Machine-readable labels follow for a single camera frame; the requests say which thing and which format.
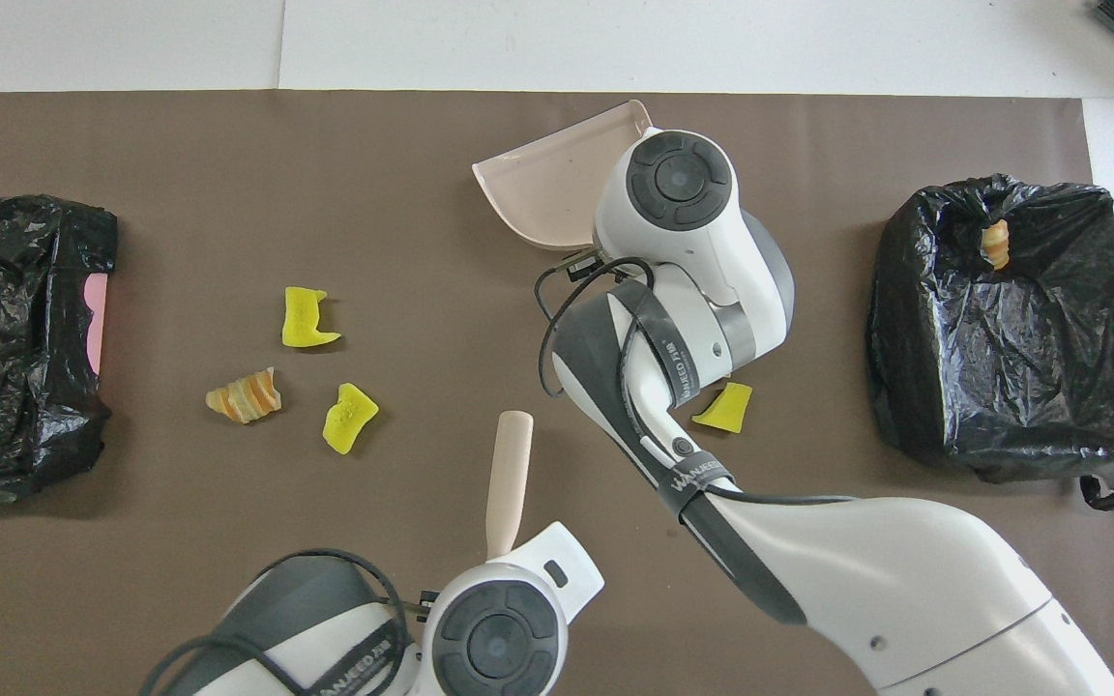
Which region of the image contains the black bag lined pink bin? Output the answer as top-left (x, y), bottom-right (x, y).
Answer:
top-left (0, 195), bottom-right (120, 504)

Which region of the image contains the beige hand brush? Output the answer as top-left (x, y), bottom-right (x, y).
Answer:
top-left (485, 411), bottom-right (534, 562)

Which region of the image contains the brown table mat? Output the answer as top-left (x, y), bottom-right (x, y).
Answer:
top-left (0, 92), bottom-right (1114, 696)

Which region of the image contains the yellow wedge sponge piece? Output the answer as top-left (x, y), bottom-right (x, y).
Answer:
top-left (692, 382), bottom-right (754, 434)

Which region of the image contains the pale pink dustpan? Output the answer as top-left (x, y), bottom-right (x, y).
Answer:
top-left (472, 100), bottom-right (655, 252)

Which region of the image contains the small orange bread scrap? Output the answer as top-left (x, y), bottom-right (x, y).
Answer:
top-left (980, 219), bottom-right (1012, 272)

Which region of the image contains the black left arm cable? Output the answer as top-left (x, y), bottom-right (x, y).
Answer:
top-left (141, 549), bottom-right (442, 696)

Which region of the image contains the yellow notched sponge piece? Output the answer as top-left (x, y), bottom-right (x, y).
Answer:
top-left (282, 286), bottom-right (343, 349)

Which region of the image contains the striped bread roll piece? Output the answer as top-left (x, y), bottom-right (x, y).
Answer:
top-left (206, 366), bottom-right (283, 425)

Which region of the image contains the yellow oblong sponge piece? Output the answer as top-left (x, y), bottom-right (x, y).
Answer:
top-left (323, 383), bottom-right (380, 455)

